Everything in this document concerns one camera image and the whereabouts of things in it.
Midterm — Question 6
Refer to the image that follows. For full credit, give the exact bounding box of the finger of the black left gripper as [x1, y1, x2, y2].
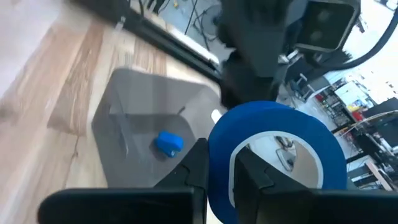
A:
[220, 52, 280, 108]

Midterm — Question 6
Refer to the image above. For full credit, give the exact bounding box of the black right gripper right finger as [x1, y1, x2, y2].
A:
[233, 146, 312, 224]

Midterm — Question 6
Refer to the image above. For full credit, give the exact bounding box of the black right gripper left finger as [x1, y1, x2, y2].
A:
[154, 138, 208, 224]

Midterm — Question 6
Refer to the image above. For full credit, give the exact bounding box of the blue tape roll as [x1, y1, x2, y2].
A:
[207, 100, 348, 224]

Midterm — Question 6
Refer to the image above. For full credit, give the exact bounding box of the blue stapler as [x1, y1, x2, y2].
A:
[154, 129, 185, 159]

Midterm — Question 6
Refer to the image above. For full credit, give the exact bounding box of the grey translucent plastic bin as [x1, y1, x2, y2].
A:
[91, 67, 225, 189]

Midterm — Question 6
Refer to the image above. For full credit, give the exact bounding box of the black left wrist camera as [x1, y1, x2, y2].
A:
[294, 0, 362, 53]

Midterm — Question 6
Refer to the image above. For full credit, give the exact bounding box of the black aluminium table frame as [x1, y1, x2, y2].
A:
[70, 0, 222, 82]

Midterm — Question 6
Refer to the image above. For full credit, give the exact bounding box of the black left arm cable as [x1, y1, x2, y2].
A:
[337, 9, 398, 72]

